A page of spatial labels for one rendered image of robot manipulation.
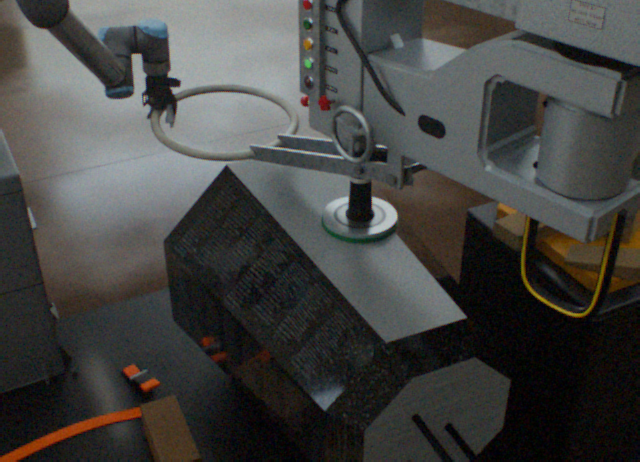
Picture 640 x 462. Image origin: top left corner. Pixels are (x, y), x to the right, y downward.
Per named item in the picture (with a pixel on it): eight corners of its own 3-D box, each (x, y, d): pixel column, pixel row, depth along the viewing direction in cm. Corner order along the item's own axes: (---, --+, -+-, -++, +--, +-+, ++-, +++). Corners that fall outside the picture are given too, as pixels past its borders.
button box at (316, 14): (327, 98, 211) (327, -11, 196) (319, 101, 210) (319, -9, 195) (307, 89, 216) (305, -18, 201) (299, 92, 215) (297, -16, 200)
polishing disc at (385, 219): (371, 247, 224) (371, 243, 223) (308, 222, 234) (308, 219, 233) (410, 213, 238) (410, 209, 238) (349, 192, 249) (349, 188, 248)
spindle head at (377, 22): (462, 158, 212) (480, -14, 188) (403, 186, 200) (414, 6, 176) (365, 114, 235) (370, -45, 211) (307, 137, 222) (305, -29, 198)
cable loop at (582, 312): (601, 330, 185) (630, 211, 168) (593, 337, 183) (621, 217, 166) (519, 285, 199) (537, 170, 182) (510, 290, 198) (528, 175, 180)
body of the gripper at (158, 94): (142, 108, 272) (139, 75, 265) (154, 97, 279) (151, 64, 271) (163, 113, 270) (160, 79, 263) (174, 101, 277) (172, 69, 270)
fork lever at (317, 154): (452, 166, 214) (450, 148, 212) (401, 191, 203) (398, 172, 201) (291, 144, 266) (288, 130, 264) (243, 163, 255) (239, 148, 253)
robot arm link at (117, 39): (97, 54, 252) (138, 52, 254) (95, 20, 254) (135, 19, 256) (100, 67, 261) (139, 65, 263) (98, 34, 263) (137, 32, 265)
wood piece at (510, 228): (539, 215, 248) (542, 201, 246) (565, 230, 241) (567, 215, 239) (492, 235, 239) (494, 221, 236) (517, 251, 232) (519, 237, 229)
